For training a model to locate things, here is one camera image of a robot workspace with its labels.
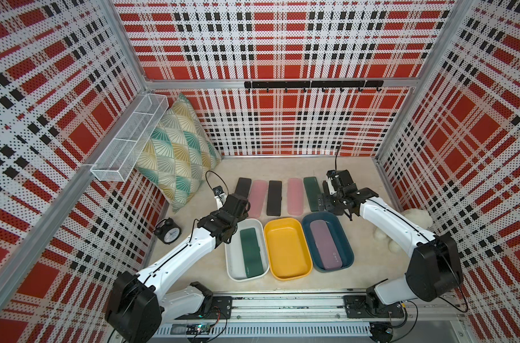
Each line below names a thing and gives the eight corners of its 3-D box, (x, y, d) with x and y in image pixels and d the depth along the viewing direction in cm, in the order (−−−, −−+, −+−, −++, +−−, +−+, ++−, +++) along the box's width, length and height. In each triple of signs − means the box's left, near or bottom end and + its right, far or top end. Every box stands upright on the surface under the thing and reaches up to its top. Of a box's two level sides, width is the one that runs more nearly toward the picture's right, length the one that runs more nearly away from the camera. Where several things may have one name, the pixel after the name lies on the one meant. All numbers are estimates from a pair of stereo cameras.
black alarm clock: (161, 244, 91) (152, 235, 84) (167, 227, 96) (159, 217, 89) (178, 244, 91) (170, 235, 84) (183, 227, 96) (176, 217, 89)
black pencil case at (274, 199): (266, 216, 100) (266, 213, 98) (267, 183, 113) (267, 180, 111) (282, 216, 100) (282, 213, 98) (281, 183, 113) (281, 180, 111)
